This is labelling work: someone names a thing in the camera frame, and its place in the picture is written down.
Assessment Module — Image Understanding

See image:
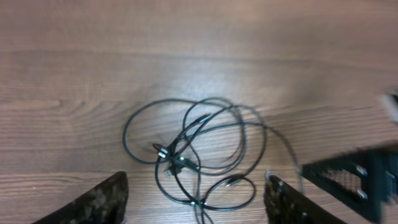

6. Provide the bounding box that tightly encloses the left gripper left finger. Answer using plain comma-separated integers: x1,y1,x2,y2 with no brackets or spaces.
34,171,129,224

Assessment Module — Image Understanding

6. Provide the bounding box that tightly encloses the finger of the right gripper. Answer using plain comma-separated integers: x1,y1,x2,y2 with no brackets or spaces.
302,148,397,223

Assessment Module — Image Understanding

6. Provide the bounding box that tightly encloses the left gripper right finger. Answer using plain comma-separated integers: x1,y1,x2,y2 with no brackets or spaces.
264,175,345,224

